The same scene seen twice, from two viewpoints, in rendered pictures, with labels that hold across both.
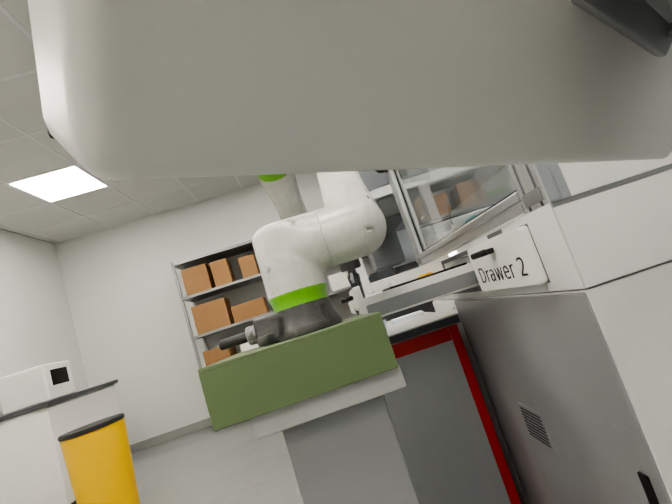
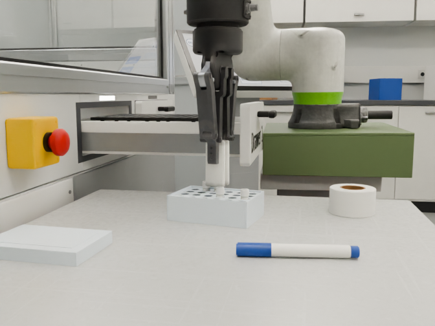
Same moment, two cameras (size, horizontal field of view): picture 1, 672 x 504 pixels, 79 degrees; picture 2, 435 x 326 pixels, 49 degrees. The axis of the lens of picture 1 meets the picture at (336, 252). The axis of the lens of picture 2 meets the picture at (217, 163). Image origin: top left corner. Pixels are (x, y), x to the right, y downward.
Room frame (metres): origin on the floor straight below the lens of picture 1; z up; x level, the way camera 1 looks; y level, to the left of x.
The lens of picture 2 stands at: (2.16, 0.13, 0.94)
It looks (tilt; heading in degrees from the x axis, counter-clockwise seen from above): 8 degrees down; 193
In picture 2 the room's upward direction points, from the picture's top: straight up
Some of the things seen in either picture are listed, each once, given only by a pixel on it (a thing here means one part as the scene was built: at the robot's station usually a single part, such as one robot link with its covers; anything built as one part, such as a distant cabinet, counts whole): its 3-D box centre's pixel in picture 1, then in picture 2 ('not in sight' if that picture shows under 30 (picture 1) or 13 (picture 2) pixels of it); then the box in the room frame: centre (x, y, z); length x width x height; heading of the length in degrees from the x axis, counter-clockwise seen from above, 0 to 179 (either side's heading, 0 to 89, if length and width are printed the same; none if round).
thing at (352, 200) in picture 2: not in sight; (352, 200); (1.39, 0.17, 0.78); 0.07 x 0.07 x 0.04
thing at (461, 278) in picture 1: (428, 288); (154, 132); (1.19, -0.22, 0.86); 0.40 x 0.26 x 0.06; 93
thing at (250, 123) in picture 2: (359, 307); (253, 129); (1.18, -0.01, 0.87); 0.29 x 0.02 x 0.11; 3
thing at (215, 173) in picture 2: not in sight; (215, 163); (1.44, -0.03, 0.84); 0.03 x 0.01 x 0.07; 81
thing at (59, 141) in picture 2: not in sight; (56, 141); (1.52, -0.25, 0.88); 0.04 x 0.03 x 0.04; 3
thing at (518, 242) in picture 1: (500, 263); (156, 120); (0.88, -0.33, 0.87); 0.29 x 0.02 x 0.11; 3
